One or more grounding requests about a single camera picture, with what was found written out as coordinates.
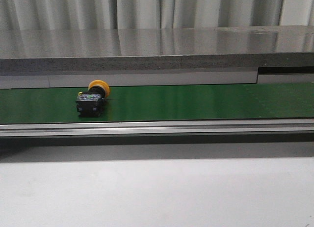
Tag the grey rear conveyor rail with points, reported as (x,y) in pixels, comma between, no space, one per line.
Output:
(225,75)

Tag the grey stone slab platform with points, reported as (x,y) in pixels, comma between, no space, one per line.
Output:
(44,52)

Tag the white pleated curtain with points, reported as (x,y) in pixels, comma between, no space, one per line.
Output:
(121,14)

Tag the yellow push button switch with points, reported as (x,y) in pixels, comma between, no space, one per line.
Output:
(91,103)

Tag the aluminium front conveyor rail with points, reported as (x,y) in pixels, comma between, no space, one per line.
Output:
(211,127)

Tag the green conveyor belt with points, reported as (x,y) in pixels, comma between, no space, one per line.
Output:
(162,103)

